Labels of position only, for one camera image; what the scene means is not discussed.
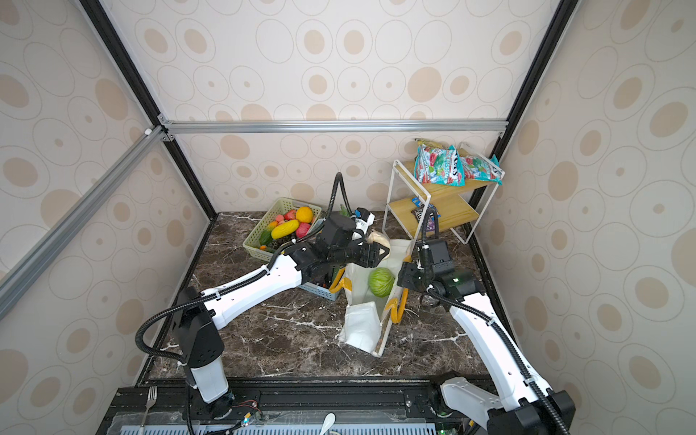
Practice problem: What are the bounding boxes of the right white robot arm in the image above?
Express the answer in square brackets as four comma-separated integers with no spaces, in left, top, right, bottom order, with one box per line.
[398,207,576,434]

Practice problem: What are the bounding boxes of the black vertical frame post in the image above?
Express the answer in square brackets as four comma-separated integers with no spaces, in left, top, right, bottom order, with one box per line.
[78,0,219,221]

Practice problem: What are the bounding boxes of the green perforated plastic basket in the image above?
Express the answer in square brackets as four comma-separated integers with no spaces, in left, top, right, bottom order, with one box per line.
[243,198,324,262]

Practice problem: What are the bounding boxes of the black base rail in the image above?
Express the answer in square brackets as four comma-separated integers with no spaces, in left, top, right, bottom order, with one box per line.
[97,377,484,434]

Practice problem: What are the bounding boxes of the white wire wooden shelf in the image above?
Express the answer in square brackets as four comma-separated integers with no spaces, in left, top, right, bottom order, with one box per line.
[385,161,501,244]

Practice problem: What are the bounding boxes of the white grocery bag yellow handles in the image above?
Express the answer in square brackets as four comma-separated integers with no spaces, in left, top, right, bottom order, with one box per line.
[338,264,405,357]

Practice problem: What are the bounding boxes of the cream white toy bun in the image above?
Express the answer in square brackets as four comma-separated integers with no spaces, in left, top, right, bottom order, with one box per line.
[366,230,391,248]

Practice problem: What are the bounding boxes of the dark candy packet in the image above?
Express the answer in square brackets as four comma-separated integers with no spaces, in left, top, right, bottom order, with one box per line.
[411,197,440,232]

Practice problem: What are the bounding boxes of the yellow toy banana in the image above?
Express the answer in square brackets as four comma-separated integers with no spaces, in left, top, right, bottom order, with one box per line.
[271,219,300,240]

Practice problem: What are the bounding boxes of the metal fork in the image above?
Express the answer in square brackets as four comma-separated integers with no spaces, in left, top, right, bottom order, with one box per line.
[137,385,158,435]

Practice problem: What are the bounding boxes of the colorful candy bag right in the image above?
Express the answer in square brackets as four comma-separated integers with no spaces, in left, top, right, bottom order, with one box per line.
[461,154,504,185]

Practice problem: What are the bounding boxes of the green toy cabbage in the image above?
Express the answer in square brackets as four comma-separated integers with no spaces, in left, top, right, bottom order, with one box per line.
[368,268,395,298]

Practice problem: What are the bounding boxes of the pink toy fruit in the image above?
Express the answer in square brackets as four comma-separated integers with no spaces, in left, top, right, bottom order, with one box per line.
[295,222,311,239]

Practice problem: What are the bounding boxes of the colorful candy bag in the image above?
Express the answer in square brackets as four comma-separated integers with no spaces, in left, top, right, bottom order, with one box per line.
[413,140,466,187]
[461,154,504,185]

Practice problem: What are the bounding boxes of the white spoon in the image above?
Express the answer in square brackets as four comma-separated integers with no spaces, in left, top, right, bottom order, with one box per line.
[319,413,336,435]

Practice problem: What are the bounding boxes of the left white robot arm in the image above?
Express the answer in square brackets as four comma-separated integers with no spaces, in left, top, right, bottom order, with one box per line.
[135,208,391,403]

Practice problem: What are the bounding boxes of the blue perforated plastic basket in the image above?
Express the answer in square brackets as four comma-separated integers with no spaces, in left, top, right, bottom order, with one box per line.
[298,218,341,302]

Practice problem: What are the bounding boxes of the colorful candy bag left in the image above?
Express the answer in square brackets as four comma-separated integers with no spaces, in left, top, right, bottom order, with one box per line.
[413,140,466,187]

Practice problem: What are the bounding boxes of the silver horizontal aluminium bar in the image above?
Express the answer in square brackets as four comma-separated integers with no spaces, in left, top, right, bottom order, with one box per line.
[150,118,509,137]

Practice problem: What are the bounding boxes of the silver diagonal aluminium bar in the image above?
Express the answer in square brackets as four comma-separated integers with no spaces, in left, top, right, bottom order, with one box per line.
[1,126,165,317]

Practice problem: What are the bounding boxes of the orange toy fruit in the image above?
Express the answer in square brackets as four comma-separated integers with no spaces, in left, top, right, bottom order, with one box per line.
[295,206,314,224]

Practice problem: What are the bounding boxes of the black right frame post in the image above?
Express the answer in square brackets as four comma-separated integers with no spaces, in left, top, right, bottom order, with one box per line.
[467,0,580,210]

